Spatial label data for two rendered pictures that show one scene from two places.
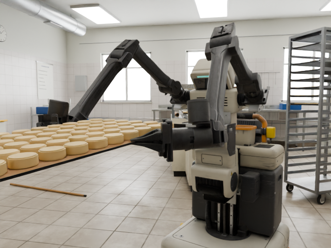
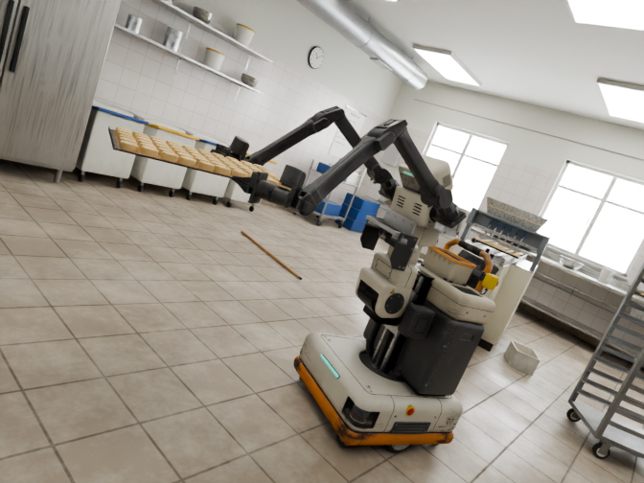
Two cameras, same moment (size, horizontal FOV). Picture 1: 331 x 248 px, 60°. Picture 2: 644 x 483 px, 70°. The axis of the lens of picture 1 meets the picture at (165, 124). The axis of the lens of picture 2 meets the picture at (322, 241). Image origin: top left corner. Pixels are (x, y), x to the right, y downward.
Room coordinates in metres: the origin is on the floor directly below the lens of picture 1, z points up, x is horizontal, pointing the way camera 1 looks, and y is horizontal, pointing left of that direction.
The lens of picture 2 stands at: (-0.48, -0.83, 1.18)
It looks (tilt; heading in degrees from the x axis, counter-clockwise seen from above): 11 degrees down; 25
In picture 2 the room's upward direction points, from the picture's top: 22 degrees clockwise
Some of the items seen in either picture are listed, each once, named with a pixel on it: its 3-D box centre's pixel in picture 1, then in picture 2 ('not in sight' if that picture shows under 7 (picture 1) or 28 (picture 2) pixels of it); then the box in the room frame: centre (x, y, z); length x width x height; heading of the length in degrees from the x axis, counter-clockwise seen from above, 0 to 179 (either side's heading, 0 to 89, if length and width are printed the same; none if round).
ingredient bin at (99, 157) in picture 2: not in sight; (100, 143); (2.74, 3.44, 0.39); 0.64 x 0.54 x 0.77; 81
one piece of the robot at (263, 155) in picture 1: (234, 178); (421, 314); (1.82, -0.44, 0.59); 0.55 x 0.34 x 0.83; 56
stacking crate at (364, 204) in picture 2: not in sight; (361, 203); (7.35, 2.29, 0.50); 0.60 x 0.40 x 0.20; 171
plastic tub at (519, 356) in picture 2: not in sight; (521, 356); (4.10, -1.04, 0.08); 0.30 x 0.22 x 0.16; 15
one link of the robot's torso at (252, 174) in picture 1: (228, 186); (391, 309); (1.57, -0.35, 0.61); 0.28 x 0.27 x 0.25; 56
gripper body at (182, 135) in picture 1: (177, 139); (264, 190); (0.72, -0.03, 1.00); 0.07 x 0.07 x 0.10; 11
